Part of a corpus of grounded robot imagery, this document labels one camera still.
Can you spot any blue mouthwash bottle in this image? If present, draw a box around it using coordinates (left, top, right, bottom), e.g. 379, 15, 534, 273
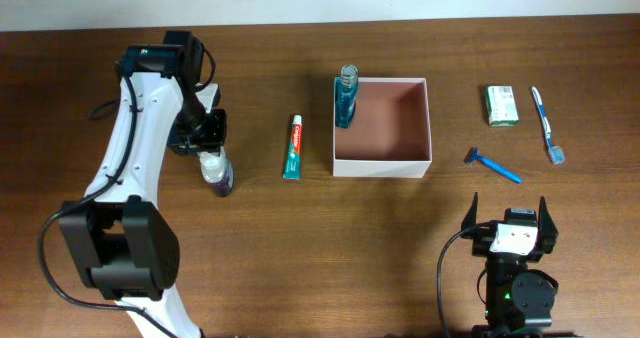
335, 64, 359, 129

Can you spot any clear purple spray bottle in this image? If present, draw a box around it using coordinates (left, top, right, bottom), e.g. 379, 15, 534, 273
198, 146, 234, 197

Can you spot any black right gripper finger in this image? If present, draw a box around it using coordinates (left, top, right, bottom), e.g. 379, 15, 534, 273
461, 192, 478, 230
538, 196, 557, 234

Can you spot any blue white toothbrush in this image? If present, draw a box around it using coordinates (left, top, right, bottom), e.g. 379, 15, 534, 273
530, 86, 565, 165

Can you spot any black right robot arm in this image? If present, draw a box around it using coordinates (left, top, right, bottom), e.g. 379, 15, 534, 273
461, 197, 559, 338

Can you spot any blue disposable razor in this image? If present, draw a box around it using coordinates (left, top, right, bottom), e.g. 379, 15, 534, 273
464, 147, 523, 184

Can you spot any green white soap box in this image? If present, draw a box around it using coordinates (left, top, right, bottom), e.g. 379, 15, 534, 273
484, 85, 519, 127

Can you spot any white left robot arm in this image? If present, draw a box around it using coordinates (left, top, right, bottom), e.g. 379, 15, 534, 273
50, 31, 234, 337

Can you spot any red green toothpaste tube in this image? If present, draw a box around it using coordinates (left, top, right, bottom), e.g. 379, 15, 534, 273
283, 115, 302, 180

